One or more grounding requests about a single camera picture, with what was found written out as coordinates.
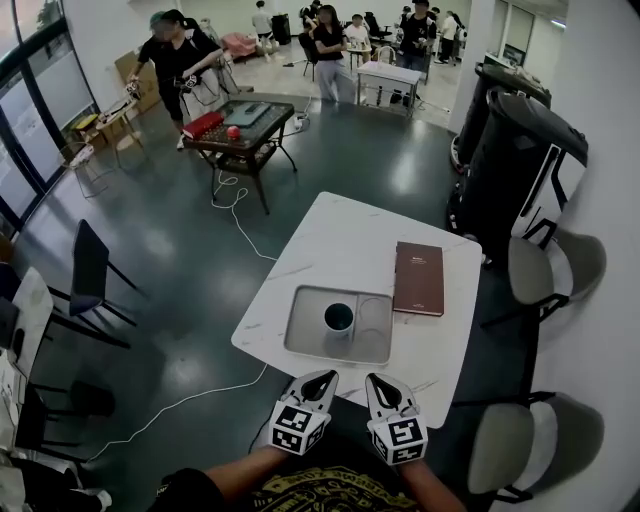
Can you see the person's right forearm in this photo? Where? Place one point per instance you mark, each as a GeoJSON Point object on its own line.
{"type": "Point", "coordinates": [430, 487]}

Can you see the person's left forearm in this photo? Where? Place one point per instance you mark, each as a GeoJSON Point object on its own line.
{"type": "Point", "coordinates": [240, 467]}

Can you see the red box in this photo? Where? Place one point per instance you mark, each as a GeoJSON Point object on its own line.
{"type": "Point", "coordinates": [202, 125]}

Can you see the brown book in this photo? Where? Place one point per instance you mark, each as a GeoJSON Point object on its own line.
{"type": "Point", "coordinates": [419, 280]}

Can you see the small white table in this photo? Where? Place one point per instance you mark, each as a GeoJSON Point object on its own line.
{"type": "Point", "coordinates": [390, 75]}

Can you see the grey-green tray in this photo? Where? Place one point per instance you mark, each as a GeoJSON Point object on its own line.
{"type": "Point", "coordinates": [247, 114]}

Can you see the white marble table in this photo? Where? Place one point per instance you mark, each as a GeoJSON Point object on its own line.
{"type": "Point", "coordinates": [345, 240]}

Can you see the white side table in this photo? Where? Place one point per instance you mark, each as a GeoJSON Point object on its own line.
{"type": "Point", "coordinates": [30, 310]}

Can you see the black cylindrical machine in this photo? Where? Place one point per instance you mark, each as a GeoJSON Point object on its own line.
{"type": "Point", "coordinates": [505, 165]}
{"type": "Point", "coordinates": [475, 107]}

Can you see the person's black printed shirt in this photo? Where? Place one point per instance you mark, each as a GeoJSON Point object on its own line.
{"type": "Point", "coordinates": [325, 480]}

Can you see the grey cup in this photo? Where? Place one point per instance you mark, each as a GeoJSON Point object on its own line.
{"type": "Point", "coordinates": [339, 325]}

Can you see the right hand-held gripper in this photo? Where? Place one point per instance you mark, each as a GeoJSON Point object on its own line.
{"type": "Point", "coordinates": [400, 437]}

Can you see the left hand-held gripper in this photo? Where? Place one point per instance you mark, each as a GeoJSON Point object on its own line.
{"type": "Point", "coordinates": [295, 425]}

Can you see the cardboard box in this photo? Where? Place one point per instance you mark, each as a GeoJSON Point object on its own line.
{"type": "Point", "coordinates": [137, 75]}

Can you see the black metal chair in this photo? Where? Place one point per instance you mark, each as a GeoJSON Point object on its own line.
{"type": "Point", "coordinates": [60, 410]}

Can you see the red apple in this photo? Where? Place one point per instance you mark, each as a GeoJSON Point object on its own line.
{"type": "Point", "coordinates": [233, 133]}

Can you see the white power strip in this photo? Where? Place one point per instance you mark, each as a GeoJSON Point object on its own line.
{"type": "Point", "coordinates": [300, 122]}

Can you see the small wooden table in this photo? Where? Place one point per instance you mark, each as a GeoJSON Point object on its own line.
{"type": "Point", "coordinates": [117, 120]}

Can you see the pink sofa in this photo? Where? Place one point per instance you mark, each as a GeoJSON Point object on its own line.
{"type": "Point", "coordinates": [240, 45]}

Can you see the grey tray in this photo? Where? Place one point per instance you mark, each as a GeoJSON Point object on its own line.
{"type": "Point", "coordinates": [370, 340]}

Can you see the grey padded chair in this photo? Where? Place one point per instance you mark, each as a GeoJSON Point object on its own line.
{"type": "Point", "coordinates": [505, 445]}
{"type": "Point", "coordinates": [535, 272]}

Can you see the dark glass-top table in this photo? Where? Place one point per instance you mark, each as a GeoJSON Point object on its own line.
{"type": "Point", "coordinates": [250, 145]}

